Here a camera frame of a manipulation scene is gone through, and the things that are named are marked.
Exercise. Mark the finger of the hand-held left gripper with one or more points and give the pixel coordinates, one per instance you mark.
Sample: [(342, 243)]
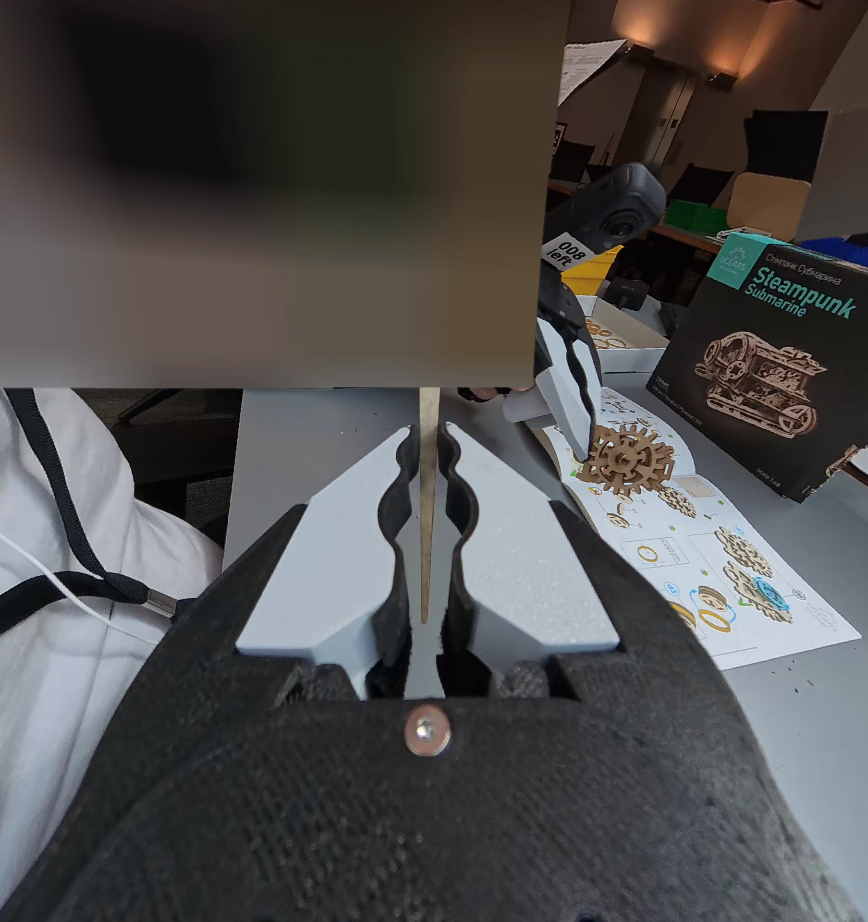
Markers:
[(574, 382), (527, 407)]

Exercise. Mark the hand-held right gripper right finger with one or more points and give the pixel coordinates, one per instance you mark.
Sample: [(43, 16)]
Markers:
[(534, 576)]

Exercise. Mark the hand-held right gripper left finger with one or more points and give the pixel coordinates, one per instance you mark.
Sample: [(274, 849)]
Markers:
[(326, 576)]

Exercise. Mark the wooden gear assembly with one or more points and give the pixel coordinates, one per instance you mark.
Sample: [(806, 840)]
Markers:
[(625, 461)]

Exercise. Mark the thin wooden stick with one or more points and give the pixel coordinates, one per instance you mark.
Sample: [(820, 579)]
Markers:
[(429, 490)]

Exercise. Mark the black model kit box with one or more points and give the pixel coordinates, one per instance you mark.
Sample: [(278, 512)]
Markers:
[(765, 374)]

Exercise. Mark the person's left hand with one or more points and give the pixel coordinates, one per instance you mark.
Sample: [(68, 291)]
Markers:
[(522, 390)]

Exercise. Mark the white box of wooden sheets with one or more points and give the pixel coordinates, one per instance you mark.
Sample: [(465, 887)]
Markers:
[(628, 346)]

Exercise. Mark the yellow plastic bin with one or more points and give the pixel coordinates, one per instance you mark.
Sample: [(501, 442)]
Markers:
[(592, 270)]

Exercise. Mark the green plastic bin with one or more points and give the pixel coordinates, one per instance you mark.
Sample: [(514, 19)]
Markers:
[(697, 216)]

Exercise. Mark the white paper sheet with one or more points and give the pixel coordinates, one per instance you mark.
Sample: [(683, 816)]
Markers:
[(589, 68)]

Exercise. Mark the illustrated instruction booklet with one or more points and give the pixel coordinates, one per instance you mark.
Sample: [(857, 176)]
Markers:
[(729, 562)]

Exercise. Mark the blue plastic bin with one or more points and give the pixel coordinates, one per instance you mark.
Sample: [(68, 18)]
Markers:
[(848, 253)]

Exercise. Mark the person's white top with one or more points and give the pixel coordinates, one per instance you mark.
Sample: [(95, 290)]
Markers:
[(59, 720)]

